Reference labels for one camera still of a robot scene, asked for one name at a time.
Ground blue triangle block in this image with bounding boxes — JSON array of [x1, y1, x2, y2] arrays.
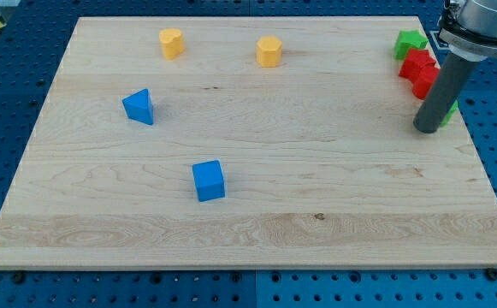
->
[[122, 89, 154, 125]]

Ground green star block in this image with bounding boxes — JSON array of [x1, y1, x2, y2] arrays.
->
[[393, 30, 428, 60]]

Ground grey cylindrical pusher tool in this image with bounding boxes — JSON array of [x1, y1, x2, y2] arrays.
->
[[413, 52, 480, 133]]

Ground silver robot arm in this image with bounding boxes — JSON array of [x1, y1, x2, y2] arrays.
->
[[438, 0, 497, 62]]

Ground green circle block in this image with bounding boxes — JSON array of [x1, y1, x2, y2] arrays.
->
[[439, 100, 459, 128]]

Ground yellow hexagon block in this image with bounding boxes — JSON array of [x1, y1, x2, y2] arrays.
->
[[256, 36, 282, 68]]

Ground red star block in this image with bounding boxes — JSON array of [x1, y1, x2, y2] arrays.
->
[[399, 48, 436, 83]]

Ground wooden board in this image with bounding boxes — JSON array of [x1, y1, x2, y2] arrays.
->
[[0, 16, 497, 270]]

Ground yellow heart block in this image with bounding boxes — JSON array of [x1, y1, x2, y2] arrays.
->
[[159, 28, 185, 60]]

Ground blue cube block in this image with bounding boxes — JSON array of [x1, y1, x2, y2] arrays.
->
[[192, 160, 225, 202]]

